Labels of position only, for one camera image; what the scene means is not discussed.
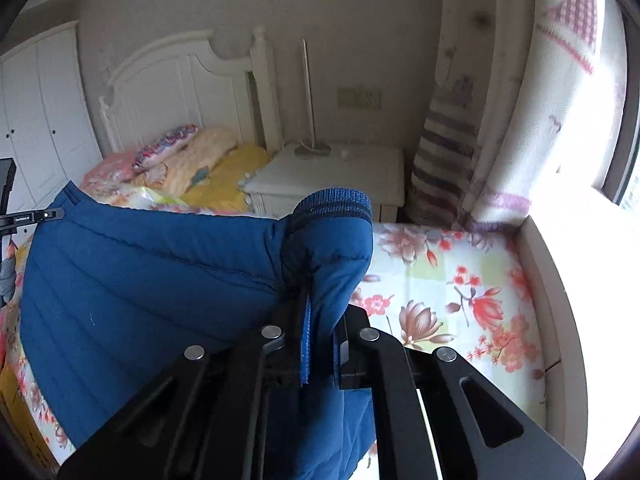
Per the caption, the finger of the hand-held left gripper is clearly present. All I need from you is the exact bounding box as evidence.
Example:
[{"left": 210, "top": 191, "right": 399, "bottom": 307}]
[{"left": 0, "top": 206, "right": 66, "bottom": 229}]

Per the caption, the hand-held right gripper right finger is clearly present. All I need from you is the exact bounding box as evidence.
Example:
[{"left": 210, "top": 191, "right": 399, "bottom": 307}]
[{"left": 332, "top": 305, "right": 587, "bottom": 480}]

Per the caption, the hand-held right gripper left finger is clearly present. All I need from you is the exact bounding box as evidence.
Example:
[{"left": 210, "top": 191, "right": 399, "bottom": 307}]
[{"left": 57, "top": 285, "right": 314, "bottom": 480}]

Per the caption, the blue quilted jacket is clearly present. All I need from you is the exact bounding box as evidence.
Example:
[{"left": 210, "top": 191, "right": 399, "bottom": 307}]
[{"left": 20, "top": 180, "right": 376, "bottom": 480}]

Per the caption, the white wardrobe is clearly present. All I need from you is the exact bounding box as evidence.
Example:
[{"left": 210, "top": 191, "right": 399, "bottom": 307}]
[{"left": 0, "top": 21, "right": 104, "bottom": 211}]

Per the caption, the pink blanket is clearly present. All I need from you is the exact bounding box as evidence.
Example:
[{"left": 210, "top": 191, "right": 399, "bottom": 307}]
[{"left": 82, "top": 152, "right": 147, "bottom": 196}]

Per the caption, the patterned pillow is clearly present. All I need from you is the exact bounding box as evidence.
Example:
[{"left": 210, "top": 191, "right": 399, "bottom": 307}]
[{"left": 131, "top": 124, "right": 201, "bottom": 172}]

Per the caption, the white nightstand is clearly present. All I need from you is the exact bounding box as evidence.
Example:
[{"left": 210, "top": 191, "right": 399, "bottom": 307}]
[{"left": 242, "top": 142, "right": 406, "bottom": 224}]

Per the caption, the cream pillow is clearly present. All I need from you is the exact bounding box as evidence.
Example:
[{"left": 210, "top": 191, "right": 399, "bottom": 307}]
[{"left": 145, "top": 127, "right": 239, "bottom": 196}]

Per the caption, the yellow blanket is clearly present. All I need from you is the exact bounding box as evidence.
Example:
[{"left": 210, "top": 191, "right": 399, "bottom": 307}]
[{"left": 182, "top": 142, "right": 274, "bottom": 214}]

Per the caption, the white bed headboard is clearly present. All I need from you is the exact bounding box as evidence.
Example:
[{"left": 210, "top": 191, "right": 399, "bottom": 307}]
[{"left": 98, "top": 26, "right": 284, "bottom": 159}]

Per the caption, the yellow bed sheet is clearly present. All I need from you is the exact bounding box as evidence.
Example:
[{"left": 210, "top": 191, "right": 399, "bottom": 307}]
[{"left": 0, "top": 362, "right": 57, "bottom": 467}]

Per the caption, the window sill ledge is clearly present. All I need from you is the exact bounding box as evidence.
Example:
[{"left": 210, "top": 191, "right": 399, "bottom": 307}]
[{"left": 520, "top": 185, "right": 640, "bottom": 463}]

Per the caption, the white bar lamp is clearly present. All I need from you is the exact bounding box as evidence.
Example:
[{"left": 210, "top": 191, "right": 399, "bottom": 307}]
[{"left": 294, "top": 39, "right": 332, "bottom": 157}]

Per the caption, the printed curtain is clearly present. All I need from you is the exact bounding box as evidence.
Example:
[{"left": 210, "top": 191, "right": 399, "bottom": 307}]
[{"left": 407, "top": 0, "right": 627, "bottom": 234}]

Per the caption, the window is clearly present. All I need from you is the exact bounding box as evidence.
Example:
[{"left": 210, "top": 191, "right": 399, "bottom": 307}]
[{"left": 597, "top": 10, "right": 640, "bottom": 207}]

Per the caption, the wall socket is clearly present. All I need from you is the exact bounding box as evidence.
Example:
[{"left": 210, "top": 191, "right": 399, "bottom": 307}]
[{"left": 336, "top": 87, "right": 383, "bottom": 110}]

